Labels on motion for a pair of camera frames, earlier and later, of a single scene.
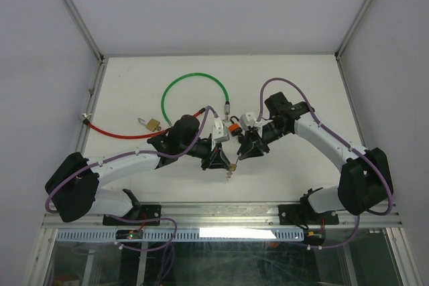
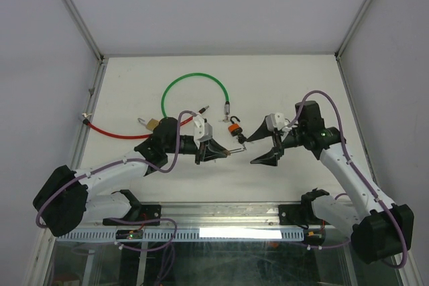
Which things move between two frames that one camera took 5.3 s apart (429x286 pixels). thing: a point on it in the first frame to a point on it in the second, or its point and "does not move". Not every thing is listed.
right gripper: [249, 149] to [271, 157]
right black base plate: [297, 214] does not move
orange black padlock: [234, 128] does not move
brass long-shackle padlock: [233, 166] to [235, 149]
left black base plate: [141, 212] does not move
